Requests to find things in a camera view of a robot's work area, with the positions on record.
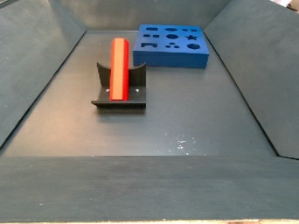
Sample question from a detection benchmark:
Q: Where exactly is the blue foam shape-sorting block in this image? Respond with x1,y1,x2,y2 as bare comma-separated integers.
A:
134,24,210,68

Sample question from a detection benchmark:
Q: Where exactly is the black curved holder stand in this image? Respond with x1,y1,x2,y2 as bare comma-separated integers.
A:
91,64,146,109

